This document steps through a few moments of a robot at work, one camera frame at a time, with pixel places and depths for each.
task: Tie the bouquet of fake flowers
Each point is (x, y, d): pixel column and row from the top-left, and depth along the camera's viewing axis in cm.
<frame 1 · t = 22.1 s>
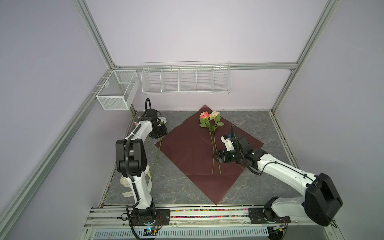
left hand: (167, 133, 97), fingers open
right hand: (218, 156, 83), fingers open
dark red wrapping paper: (191, 148, 101), on the table
cream fake rose: (214, 116, 114), point 5 cm above the table
red pink fake rose: (203, 123, 114), point 2 cm above the table

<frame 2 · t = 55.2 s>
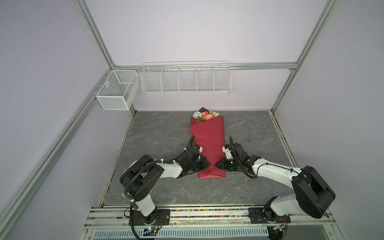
left hand: (211, 166, 87), fingers closed
right hand: (216, 166, 86), fingers open
dark red wrapping paper: (209, 135, 98), point 8 cm above the table
red pink fake rose: (206, 116, 113), point 6 cm above the table
white fake flower: (196, 114, 114), point 6 cm above the table
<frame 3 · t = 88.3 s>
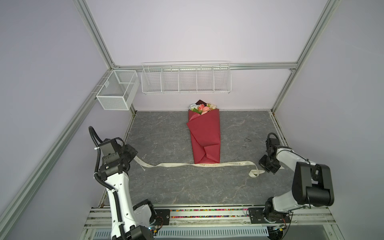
left hand: (133, 151, 75), fingers closed
right hand: (265, 169, 90), fingers closed
dark red wrapping paper: (206, 132, 108), point 2 cm above the table
cream fake rose: (212, 106, 120), point 6 cm above the table
red pink fake rose: (204, 109, 118), point 6 cm above the table
white fake flower: (193, 106, 119), point 7 cm above the table

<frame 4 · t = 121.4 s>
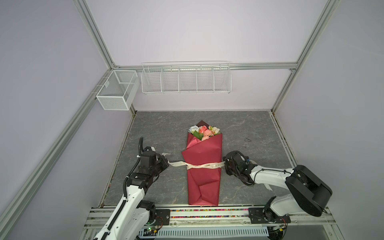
left hand: (168, 160, 82), fingers closed
right hand: (221, 160, 90), fingers open
dark red wrapping paper: (203, 183, 81), point 5 cm above the table
cream fake rose: (216, 130, 106), point 5 cm above the table
red pink fake rose: (207, 133, 102), point 7 cm above the table
white fake flower: (193, 128, 105), point 6 cm above the table
cream printed ribbon: (196, 164, 89), point 5 cm above the table

